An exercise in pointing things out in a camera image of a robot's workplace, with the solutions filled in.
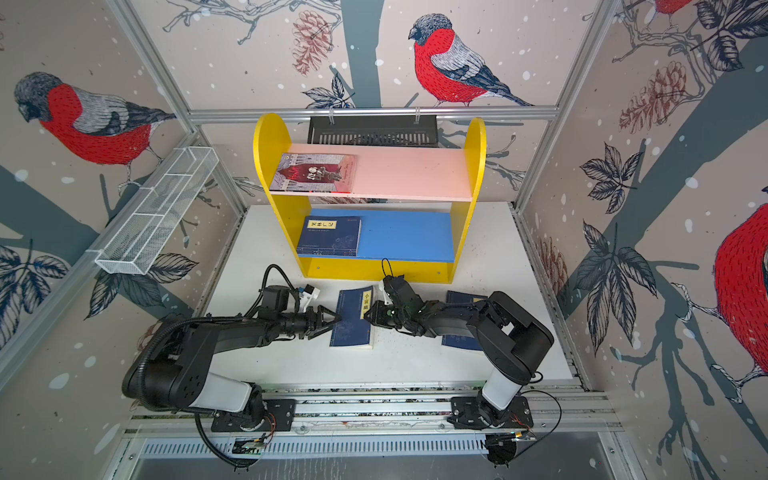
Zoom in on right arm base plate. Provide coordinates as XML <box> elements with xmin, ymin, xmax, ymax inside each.
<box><xmin>447</xmin><ymin>394</ymin><xmax>533</xmax><ymax>430</ymax></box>

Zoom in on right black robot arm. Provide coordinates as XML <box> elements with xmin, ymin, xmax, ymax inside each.
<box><xmin>364</xmin><ymin>275</ymin><xmax>554</xmax><ymax>429</ymax></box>

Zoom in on aluminium mounting rail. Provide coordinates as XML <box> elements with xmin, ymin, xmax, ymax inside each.
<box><xmin>128</xmin><ymin>383</ymin><xmax>625</xmax><ymax>439</ymax></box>

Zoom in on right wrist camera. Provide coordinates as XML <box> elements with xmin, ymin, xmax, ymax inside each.
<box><xmin>383</xmin><ymin>275</ymin><xmax>413</xmax><ymax>304</ymax></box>

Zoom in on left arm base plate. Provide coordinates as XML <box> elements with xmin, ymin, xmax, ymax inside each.
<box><xmin>211</xmin><ymin>399</ymin><xmax>297</xmax><ymax>433</ymax></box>

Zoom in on black mesh tray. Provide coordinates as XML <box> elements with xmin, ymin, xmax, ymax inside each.
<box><xmin>307</xmin><ymin>116</ymin><xmax>439</xmax><ymax>148</ymax></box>

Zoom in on red illustrated book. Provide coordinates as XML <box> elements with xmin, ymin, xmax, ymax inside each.
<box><xmin>270</xmin><ymin>153</ymin><xmax>357</xmax><ymax>193</ymax></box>

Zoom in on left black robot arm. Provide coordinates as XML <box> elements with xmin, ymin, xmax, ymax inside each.
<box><xmin>122</xmin><ymin>306</ymin><xmax>341</xmax><ymax>432</ymax></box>

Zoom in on yellow pink blue shelf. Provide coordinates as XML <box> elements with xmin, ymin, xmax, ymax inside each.
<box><xmin>253</xmin><ymin>113</ymin><xmax>487</xmax><ymax>284</ymax></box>

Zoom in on navy blue book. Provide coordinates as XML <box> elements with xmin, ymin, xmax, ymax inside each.
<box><xmin>441</xmin><ymin>290</ymin><xmax>486</xmax><ymax>351</ymax></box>
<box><xmin>329</xmin><ymin>286</ymin><xmax>374</xmax><ymax>349</ymax></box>
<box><xmin>296</xmin><ymin>216</ymin><xmax>362</xmax><ymax>257</ymax></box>

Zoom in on white wire mesh basket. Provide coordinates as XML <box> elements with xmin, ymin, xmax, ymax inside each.
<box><xmin>95</xmin><ymin>146</ymin><xmax>219</xmax><ymax>275</ymax></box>

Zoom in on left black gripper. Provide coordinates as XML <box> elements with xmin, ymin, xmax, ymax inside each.
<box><xmin>277</xmin><ymin>305</ymin><xmax>342</xmax><ymax>339</ymax></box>

